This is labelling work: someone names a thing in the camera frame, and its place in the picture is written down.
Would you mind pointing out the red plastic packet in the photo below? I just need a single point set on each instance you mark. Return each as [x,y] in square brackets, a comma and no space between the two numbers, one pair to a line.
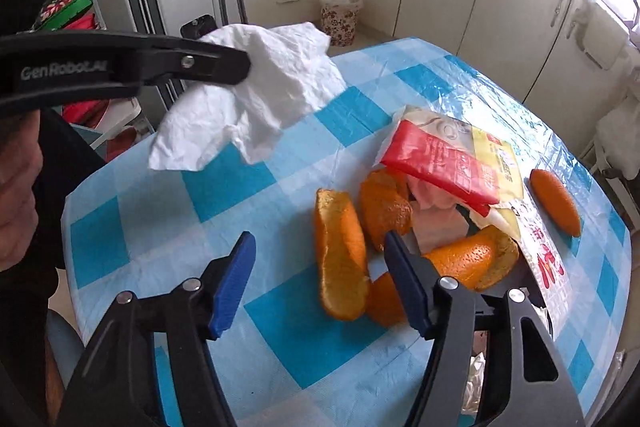
[435,162]

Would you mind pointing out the white plastic bag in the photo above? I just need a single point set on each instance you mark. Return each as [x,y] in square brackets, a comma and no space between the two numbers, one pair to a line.
[620,132]

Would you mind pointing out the red plastic bag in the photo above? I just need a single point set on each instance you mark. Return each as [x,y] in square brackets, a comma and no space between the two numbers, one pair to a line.
[85,109]

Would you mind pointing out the floral patterned bin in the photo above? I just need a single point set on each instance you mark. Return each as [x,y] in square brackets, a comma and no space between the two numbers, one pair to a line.
[341,17]

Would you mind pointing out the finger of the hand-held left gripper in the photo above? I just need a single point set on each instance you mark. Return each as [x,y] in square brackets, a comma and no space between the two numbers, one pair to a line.
[210,64]

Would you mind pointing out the white tissue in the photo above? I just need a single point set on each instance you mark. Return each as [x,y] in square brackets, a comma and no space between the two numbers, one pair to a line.
[280,72]

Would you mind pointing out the black dustpan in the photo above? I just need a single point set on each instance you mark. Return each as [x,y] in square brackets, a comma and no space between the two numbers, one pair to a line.
[197,27]

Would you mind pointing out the red green gift box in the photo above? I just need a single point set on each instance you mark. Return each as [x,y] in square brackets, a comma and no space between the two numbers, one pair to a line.
[65,12]

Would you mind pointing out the blue checked tablecloth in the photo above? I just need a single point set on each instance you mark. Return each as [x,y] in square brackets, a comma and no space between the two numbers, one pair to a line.
[165,217]

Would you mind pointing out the white chair frame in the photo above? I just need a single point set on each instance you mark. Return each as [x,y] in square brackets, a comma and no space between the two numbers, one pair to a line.
[125,132]

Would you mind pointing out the yellow white plastic wrapper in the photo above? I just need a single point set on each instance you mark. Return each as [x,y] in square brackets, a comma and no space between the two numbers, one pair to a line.
[495,147]

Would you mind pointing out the person's black clothing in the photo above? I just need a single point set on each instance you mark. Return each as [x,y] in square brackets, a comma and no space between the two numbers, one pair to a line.
[65,207]

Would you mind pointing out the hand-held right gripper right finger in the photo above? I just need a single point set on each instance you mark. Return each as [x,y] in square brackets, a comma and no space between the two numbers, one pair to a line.
[407,292]

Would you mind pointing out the white hanging bin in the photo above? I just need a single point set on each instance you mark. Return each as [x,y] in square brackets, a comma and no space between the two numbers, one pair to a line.
[602,32]

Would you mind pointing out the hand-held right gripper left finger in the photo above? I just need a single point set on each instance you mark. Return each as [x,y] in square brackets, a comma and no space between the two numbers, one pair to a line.
[232,287]

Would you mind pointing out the person's left hand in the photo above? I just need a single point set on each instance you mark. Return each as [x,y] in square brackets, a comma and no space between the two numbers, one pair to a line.
[17,187]

